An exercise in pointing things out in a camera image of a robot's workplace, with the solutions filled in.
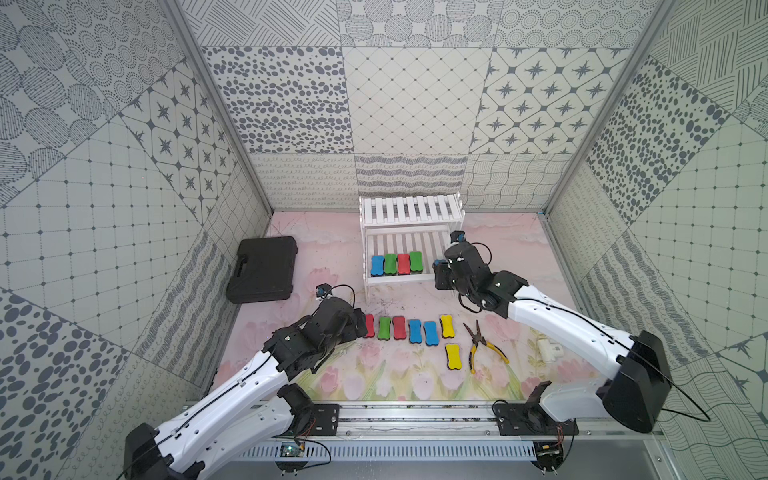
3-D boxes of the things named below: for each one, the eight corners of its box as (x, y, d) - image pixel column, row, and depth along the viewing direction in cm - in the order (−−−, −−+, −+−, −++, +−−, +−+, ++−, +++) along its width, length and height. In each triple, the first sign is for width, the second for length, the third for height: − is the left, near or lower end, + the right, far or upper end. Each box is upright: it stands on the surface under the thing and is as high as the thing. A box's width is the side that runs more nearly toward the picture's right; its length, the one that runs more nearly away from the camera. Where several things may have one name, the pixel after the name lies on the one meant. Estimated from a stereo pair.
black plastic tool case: (231, 303, 96) (224, 296, 92) (248, 247, 111) (242, 238, 107) (290, 299, 97) (286, 291, 93) (299, 244, 112) (295, 235, 108)
